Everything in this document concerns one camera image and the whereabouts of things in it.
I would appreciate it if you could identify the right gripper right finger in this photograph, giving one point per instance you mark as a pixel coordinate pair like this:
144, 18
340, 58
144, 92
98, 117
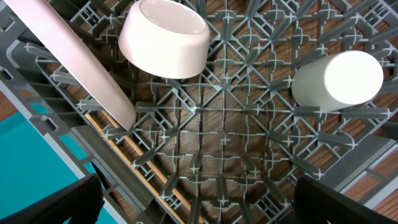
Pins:
316, 203

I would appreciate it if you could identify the pink bowl with rice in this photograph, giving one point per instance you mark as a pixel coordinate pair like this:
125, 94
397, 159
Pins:
165, 39

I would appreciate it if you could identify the grey dish rack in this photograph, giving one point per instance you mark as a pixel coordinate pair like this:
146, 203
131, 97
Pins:
234, 135

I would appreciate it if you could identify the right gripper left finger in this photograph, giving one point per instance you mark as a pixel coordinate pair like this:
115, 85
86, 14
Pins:
79, 202

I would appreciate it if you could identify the large white plate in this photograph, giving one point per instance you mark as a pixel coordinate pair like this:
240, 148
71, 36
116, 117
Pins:
58, 37

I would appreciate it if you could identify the small white cup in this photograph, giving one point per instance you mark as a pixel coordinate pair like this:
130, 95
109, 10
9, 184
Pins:
338, 81

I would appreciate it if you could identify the wooden chopstick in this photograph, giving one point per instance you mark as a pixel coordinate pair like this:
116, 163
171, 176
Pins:
127, 164
144, 162

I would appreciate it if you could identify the teal serving tray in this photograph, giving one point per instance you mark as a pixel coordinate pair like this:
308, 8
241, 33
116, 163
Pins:
30, 169

